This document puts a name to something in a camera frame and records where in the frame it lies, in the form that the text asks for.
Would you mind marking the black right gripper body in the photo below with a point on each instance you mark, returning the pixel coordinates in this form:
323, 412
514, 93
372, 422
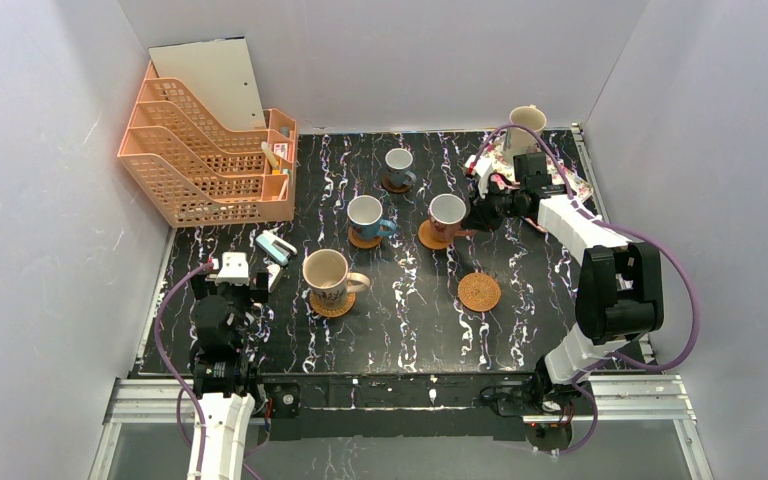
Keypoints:
485, 206

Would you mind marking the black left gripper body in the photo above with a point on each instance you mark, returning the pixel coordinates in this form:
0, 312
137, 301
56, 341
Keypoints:
255, 291

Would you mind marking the tall beige mug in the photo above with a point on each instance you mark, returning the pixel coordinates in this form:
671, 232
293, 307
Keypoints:
518, 141

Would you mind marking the white and red mug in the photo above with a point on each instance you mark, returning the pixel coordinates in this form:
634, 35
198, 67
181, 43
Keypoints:
446, 213

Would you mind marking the light wooden coaster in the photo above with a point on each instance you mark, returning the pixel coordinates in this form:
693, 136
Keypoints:
426, 236
361, 243

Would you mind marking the woven rattan coaster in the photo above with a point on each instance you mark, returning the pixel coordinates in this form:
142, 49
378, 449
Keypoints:
335, 312
479, 292

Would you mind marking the large beige floral mug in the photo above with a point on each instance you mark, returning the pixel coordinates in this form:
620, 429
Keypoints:
328, 275

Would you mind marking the small grey mug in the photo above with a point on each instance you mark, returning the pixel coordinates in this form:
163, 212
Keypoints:
399, 163

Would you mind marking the dark wooden coaster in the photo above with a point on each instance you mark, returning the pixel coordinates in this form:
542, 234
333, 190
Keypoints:
392, 188

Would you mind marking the blue patterned mug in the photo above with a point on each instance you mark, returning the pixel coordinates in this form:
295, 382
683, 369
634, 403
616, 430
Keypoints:
366, 216

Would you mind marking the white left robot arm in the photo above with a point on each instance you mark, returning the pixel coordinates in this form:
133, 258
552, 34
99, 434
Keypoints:
227, 385

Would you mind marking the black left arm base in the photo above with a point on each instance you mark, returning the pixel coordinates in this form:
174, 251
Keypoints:
274, 400

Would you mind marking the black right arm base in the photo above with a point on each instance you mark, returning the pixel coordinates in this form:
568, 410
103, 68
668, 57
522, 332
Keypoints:
547, 410

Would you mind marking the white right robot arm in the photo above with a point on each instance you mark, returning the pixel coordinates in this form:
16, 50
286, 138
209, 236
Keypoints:
619, 296

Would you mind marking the floral tray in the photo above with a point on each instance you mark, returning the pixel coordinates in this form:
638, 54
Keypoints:
561, 175

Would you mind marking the white and pink stapler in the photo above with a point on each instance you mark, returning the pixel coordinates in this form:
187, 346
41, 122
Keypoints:
275, 273

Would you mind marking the light blue stapler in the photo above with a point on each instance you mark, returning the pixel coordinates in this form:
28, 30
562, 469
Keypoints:
276, 248

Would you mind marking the orange plastic file organizer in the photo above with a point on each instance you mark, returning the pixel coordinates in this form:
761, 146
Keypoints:
199, 173

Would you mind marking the white board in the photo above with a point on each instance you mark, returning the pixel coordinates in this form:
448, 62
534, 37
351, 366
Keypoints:
220, 74

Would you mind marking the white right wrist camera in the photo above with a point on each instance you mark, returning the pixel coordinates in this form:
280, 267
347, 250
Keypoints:
479, 170

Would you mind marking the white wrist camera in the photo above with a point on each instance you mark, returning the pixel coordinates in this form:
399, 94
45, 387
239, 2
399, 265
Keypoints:
233, 269
479, 170

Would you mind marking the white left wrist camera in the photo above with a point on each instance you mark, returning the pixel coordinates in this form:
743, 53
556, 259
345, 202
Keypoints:
233, 269

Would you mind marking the aluminium frame rail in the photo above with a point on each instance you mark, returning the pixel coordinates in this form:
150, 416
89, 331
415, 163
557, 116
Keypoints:
443, 404

